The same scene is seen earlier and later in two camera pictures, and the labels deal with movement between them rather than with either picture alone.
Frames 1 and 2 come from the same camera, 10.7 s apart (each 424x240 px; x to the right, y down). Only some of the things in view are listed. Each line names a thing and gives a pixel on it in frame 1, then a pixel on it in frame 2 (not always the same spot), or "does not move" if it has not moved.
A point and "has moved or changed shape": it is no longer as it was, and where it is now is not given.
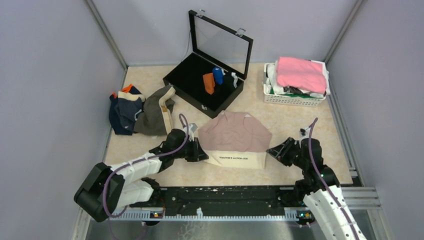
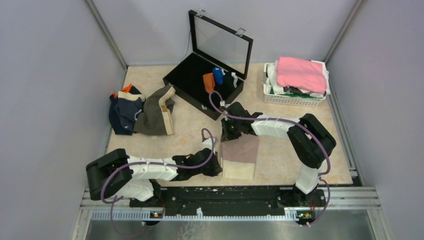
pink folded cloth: [308, 75] does not move
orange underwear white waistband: [209, 82] does not move
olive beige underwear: [155, 118] does not move
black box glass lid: [213, 73] does not move
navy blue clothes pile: [123, 105] does not move
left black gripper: [198, 154] → [216, 169]
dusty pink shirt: [234, 139] has moved or changed shape
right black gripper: [280, 151] → [226, 135]
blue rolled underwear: [219, 74] does not move
